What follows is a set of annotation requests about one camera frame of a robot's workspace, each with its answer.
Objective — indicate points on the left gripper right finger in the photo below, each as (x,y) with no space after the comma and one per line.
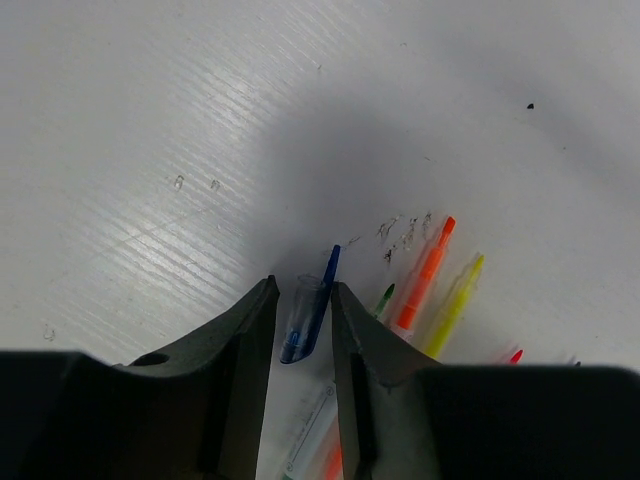
(403,415)

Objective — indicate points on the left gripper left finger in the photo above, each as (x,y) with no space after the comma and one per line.
(192,409)

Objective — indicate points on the blue pen cap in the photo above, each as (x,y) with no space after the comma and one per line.
(307,313)

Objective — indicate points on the yellow highlighter pen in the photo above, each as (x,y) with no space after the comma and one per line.
(452,310)

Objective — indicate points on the red highlighter pen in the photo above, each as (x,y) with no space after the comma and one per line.
(516,357)

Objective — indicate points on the green highlighter pen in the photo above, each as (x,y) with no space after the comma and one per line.
(383,302)

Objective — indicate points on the orange highlighter pen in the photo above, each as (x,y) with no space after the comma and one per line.
(424,277)

